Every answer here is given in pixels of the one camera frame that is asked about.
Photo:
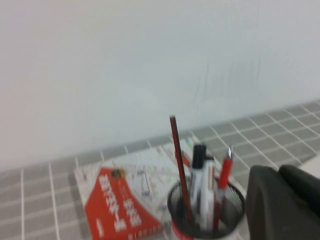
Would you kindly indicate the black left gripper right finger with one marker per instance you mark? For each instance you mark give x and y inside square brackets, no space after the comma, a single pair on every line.
[305,190]

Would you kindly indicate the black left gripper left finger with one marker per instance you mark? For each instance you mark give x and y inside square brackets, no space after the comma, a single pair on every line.
[275,217]

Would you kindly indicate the black mesh pen holder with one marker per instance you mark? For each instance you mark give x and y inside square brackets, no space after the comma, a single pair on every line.
[232,200]

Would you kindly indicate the red pen with silver clip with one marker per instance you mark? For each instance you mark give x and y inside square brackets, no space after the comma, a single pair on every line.
[225,172]

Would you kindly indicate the white HEEC show catalogue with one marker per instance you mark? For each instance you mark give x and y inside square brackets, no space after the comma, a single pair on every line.
[313,166]

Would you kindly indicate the white marker with brown label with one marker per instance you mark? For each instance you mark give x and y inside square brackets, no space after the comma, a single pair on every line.
[209,180]

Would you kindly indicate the white marker with black cap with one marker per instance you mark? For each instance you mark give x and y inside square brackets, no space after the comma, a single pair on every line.
[197,160]

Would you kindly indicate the red black striped pencil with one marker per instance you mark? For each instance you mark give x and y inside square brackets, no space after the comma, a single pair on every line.
[178,155]

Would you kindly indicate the red white map cover book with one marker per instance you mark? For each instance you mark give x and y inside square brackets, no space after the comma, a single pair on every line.
[107,200]

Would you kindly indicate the grey white checked tablecloth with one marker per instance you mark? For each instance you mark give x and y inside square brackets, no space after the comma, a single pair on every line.
[37,200]

